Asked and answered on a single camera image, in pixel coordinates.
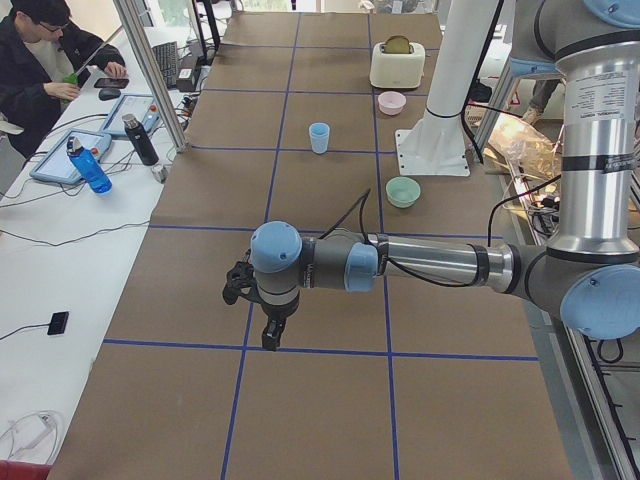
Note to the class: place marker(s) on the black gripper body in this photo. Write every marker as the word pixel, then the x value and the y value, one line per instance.
pixel 275 313

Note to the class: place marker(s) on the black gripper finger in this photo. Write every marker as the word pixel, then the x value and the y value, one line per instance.
pixel 272 334

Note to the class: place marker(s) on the blue cup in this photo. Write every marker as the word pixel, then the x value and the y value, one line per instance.
pixel 319 144
pixel 319 129

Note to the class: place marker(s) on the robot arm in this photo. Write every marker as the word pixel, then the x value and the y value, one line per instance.
pixel 586 274

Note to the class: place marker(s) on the green bowl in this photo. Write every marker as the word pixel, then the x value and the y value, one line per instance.
pixel 402 192

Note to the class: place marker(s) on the small black box device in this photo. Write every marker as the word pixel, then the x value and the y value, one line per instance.
pixel 58 323

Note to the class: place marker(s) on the blue water bottle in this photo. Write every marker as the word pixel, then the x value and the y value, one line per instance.
pixel 88 167

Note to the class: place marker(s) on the black thermos bottle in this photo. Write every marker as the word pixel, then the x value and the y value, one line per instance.
pixel 140 140

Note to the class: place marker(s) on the pink bowl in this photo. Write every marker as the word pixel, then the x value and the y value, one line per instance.
pixel 391 103

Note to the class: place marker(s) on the far teach pendant tablet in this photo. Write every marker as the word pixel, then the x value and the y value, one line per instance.
pixel 142 107

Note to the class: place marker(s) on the teach pendant tablet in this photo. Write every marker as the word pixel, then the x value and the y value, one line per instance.
pixel 55 166
pixel 142 107

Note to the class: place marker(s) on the near teach pendant tablet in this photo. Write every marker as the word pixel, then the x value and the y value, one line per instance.
pixel 55 166

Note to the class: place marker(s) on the cream toaster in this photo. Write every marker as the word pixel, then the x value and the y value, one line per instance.
pixel 397 71

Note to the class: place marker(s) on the black computer mouse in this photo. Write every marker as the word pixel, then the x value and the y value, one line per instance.
pixel 106 94

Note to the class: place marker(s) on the black keyboard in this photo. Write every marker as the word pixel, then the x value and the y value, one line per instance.
pixel 166 56

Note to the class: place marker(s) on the smartphone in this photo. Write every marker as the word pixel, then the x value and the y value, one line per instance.
pixel 102 83

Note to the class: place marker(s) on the toast slice in toaster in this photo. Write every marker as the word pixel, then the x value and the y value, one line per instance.
pixel 397 44

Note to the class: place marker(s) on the seated person in black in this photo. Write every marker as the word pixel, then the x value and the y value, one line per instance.
pixel 42 53

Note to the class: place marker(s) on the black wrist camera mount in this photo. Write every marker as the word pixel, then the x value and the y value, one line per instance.
pixel 241 282

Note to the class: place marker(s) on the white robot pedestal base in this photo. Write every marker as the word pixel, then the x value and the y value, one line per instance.
pixel 435 146

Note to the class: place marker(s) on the aluminium frame post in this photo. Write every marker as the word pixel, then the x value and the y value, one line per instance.
pixel 142 51

